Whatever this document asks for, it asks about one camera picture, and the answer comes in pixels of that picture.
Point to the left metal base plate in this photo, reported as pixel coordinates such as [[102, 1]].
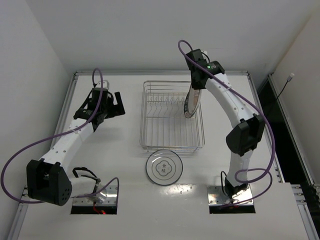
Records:
[[106, 198]]

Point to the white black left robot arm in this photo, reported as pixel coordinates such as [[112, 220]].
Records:
[[47, 178]]

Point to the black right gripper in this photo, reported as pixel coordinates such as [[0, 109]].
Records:
[[197, 81]]

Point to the orange sunburst plate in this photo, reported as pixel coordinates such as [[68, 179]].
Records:
[[194, 94]]

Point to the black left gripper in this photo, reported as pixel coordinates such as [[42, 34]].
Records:
[[111, 105]]

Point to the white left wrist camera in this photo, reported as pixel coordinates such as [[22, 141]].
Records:
[[103, 84]]

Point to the white plate with centre emblem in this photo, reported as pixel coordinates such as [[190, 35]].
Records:
[[164, 167]]

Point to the aluminium table frame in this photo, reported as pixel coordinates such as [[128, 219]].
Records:
[[180, 212]]

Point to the green rim lettered plate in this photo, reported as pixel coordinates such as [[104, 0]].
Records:
[[190, 107]]

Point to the metal wire dish rack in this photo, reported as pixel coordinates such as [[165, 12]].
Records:
[[163, 124]]

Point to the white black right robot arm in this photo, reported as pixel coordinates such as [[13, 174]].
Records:
[[247, 127]]

